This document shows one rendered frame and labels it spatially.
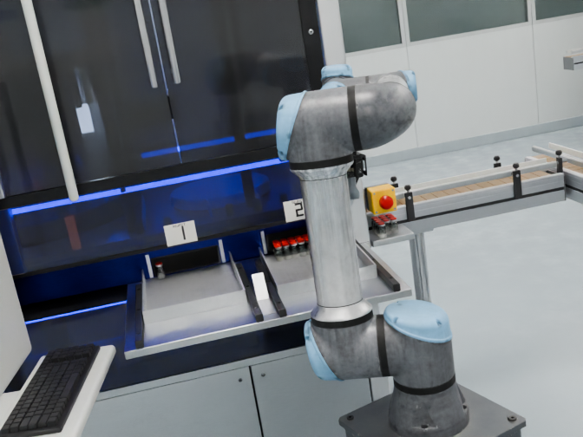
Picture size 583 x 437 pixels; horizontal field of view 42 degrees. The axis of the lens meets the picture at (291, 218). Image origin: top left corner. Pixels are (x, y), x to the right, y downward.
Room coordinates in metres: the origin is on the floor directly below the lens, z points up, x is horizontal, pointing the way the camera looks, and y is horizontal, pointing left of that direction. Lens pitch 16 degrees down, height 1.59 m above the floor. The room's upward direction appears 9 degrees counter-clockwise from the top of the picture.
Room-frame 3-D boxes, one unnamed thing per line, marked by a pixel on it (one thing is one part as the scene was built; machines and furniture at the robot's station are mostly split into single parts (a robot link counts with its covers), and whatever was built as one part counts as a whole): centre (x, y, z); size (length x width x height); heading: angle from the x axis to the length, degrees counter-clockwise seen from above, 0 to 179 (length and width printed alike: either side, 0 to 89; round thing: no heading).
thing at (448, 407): (1.28, -0.20, 0.84); 0.15 x 0.15 x 0.10
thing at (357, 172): (1.83, -0.16, 1.21); 0.09 x 0.08 x 0.12; 18
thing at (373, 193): (2.15, -0.27, 0.99); 0.08 x 0.07 x 0.07; 9
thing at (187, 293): (1.95, 0.30, 0.90); 0.34 x 0.26 x 0.04; 8
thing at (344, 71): (1.83, -0.16, 1.37); 0.09 x 0.08 x 0.11; 170
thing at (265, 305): (1.77, 0.10, 0.91); 0.14 x 0.03 x 0.06; 9
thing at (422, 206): (2.33, -0.53, 0.92); 0.69 x 0.16 x 0.16; 99
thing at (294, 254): (2.08, -0.03, 0.90); 0.18 x 0.02 x 0.05; 98
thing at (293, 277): (1.98, -0.04, 0.90); 0.34 x 0.26 x 0.04; 8
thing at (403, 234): (2.19, -0.28, 0.87); 0.14 x 0.13 x 0.02; 9
